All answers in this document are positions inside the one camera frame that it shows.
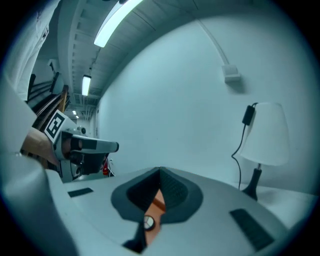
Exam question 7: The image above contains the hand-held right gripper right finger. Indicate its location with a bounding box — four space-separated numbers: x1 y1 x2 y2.
144 166 289 256

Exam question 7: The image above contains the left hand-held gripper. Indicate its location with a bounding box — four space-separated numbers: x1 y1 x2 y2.
43 109 120 183

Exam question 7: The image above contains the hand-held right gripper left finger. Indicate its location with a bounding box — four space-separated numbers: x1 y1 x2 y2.
45 166 161 256

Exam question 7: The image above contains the round makeup compact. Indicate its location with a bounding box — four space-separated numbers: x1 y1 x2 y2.
143 215 156 230

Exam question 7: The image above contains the orange wooden box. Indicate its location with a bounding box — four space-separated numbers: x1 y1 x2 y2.
143 188 167 245

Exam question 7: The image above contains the person's left hand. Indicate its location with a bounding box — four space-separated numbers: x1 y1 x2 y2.
62 138 72 159

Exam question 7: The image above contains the red object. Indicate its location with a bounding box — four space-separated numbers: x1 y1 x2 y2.
101 157 111 177

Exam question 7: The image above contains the short ceiling light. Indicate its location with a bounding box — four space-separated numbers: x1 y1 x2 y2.
81 74 92 97

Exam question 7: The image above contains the stacked dark wooden furniture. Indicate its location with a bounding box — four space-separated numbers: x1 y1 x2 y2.
25 71 71 131

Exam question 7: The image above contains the white shade table lamp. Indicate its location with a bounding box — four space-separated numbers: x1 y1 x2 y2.
239 101 291 202

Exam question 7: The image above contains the long ceiling light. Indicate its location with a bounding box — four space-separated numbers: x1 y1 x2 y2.
93 0 145 48

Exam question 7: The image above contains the person's white shirt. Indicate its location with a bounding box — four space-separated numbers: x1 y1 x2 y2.
4 0 62 102

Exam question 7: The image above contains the black cable with adapter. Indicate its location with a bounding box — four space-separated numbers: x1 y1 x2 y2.
231 102 259 192

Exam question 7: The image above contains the white wall junction box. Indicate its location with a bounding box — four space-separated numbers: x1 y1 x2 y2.
221 64 242 84

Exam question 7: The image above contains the white wall cable conduit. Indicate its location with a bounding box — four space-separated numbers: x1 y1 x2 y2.
196 19 230 67

